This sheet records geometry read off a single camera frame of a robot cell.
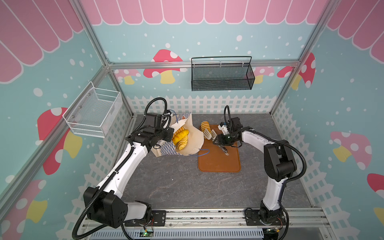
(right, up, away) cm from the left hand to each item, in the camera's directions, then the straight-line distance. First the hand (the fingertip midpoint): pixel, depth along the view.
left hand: (170, 132), depth 80 cm
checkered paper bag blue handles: (+14, -4, +14) cm, 20 cm away
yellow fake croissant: (+4, -3, +13) cm, 14 cm away
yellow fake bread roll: (+6, -7, +11) cm, 15 cm away
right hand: (+27, -6, +15) cm, 31 cm away
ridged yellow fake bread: (+20, +5, +26) cm, 34 cm away
